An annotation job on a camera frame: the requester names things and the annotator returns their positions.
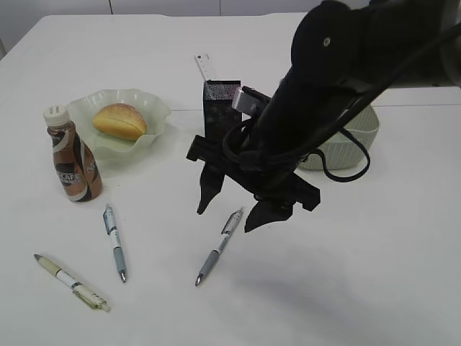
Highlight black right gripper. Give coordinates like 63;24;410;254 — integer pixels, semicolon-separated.
187;135;321;233

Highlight blue grey pen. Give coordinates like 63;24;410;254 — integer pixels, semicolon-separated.
103;204;127;283

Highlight bread roll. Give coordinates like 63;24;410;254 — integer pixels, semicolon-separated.
92;103;147;141

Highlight clear plastic ruler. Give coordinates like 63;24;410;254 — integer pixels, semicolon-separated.
194;53;217;81

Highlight brown coffee bottle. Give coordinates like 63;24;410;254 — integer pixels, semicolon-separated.
43;105;103;203

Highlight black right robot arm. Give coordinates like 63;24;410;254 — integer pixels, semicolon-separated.
187;1;460;231

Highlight black pen holder box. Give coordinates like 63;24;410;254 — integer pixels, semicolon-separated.
202;80;243;146

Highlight light green woven basket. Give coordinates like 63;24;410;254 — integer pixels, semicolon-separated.
298;105;380;171

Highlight pale green wavy plate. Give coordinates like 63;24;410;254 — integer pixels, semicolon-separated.
67;89;171;161

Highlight cream white pen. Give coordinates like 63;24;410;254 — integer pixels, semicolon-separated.
34;254;111;313

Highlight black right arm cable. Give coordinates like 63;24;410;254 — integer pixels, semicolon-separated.
221;21;461;183

